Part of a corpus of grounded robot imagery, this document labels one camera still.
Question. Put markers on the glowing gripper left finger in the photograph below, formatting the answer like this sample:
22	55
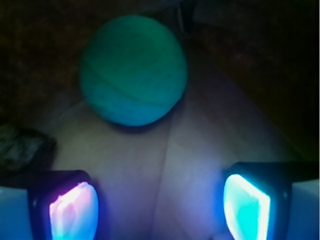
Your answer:
48	205

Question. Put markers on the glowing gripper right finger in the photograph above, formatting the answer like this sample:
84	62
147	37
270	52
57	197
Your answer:
273	200

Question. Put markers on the green ball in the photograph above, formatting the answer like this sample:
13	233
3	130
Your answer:
133	71

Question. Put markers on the black tape piece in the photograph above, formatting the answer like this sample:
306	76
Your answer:
24	149

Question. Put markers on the brown paper bag bin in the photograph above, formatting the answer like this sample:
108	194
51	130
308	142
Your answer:
252	96

